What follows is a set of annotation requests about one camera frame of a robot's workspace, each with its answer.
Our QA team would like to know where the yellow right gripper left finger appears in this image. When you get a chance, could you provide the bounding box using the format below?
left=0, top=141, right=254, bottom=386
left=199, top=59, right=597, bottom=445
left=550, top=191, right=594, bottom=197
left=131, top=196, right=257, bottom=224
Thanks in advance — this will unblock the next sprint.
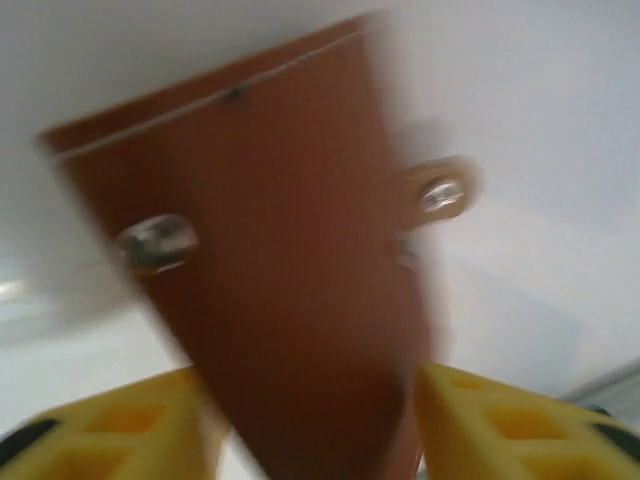
left=0, top=367, right=221, bottom=480

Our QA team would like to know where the brown leather card holder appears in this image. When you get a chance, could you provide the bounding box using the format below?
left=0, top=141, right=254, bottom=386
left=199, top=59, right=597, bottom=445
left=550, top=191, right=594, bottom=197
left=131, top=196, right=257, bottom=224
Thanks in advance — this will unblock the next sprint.
left=34, top=9, right=481, bottom=480

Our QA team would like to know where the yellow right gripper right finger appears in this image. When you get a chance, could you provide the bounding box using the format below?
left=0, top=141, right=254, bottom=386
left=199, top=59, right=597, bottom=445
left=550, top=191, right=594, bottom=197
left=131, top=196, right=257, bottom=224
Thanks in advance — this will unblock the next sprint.
left=417, top=362, right=640, bottom=480

